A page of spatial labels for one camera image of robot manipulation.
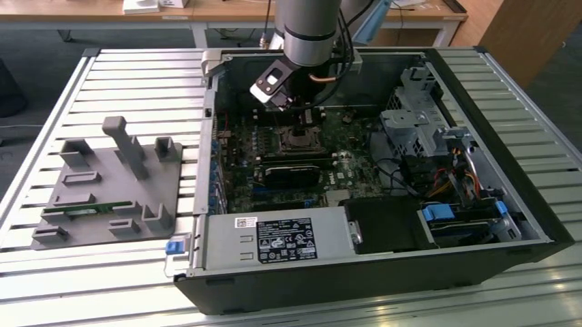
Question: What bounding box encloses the metal socket cover frame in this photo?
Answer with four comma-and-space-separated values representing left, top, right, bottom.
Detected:
280, 127, 324, 153

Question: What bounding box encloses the CPU socket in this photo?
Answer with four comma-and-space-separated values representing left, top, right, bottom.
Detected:
275, 125, 329, 156

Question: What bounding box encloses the perforated metal drive cage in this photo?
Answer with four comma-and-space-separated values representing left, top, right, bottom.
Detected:
379, 66, 455, 161

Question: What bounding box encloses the black graphics card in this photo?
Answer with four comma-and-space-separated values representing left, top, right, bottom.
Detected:
261, 164, 321, 187

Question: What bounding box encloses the green motherboard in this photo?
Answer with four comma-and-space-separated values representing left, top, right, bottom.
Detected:
212, 102, 400, 215

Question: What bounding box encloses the black plastic shroud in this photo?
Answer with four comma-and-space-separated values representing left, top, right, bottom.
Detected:
343, 197, 438, 255

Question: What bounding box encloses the blue disk carrier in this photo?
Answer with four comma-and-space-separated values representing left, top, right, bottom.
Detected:
420, 202, 455, 224

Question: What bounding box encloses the grey power supply unit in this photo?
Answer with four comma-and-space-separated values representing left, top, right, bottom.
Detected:
188, 213, 360, 273

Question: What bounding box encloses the wooden cabinet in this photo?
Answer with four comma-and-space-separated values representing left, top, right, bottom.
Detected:
454, 0, 582, 88

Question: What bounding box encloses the grey parts rack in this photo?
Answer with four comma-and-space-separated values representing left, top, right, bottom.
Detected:
29, 115, 185, 251

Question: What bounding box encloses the green RAM stick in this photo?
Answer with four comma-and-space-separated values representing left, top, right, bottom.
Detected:
62, 201, 136, 216

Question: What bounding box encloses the wooden desk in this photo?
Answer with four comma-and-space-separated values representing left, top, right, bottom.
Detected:
0, 3, 470, 48

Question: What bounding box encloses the black open PC case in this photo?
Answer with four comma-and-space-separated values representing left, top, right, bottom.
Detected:
172, 46, 575, 316

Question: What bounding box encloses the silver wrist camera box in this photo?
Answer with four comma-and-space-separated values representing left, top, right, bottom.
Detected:
248, 60, 296, 103

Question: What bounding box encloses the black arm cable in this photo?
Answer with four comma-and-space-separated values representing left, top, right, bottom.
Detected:
312, 6, 360, 106

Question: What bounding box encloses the black cable bundle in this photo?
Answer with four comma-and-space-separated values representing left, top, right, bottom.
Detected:
372, 156, 419, 197

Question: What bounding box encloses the coloured wire bundle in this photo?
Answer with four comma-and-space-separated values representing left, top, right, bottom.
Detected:
427, 146, 483, 200

